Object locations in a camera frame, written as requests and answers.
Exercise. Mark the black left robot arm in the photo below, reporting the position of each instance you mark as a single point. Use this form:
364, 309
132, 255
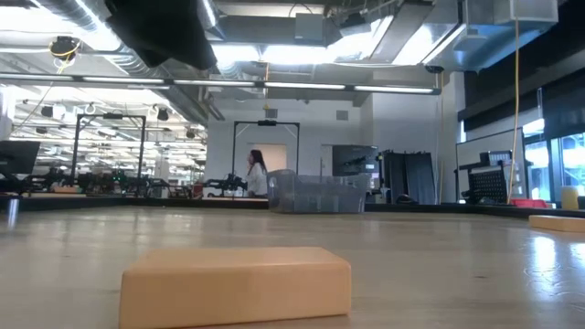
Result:
160, 27

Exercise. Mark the red bin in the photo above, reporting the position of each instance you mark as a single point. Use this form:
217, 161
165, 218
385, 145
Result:
528, 203

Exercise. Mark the black computer monitor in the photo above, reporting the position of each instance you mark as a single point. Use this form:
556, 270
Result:
18, 156

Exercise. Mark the black perforated cart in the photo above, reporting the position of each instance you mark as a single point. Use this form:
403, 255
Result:
489, 185

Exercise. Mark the gray plastic bin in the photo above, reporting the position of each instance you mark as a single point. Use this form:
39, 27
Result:
315, 194

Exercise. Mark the long orange block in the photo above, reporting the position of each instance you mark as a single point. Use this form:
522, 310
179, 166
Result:
233, 288
557, 223

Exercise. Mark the overhead LED light bar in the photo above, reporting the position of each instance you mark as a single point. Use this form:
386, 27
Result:
219, 83

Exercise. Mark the black aluminium table frame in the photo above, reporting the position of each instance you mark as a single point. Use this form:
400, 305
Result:
137, 203

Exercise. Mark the black background robot arm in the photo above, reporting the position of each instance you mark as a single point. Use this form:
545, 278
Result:
226, 183

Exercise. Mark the black background station frame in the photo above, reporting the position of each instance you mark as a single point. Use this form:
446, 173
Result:
75, 146
235, 146

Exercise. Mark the person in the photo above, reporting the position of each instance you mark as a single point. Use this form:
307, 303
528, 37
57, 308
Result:
257, 178

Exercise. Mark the dark curtain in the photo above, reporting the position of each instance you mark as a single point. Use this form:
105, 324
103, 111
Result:
413, 178

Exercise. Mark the yellow cylinder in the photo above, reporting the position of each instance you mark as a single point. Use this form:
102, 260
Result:
570, 198

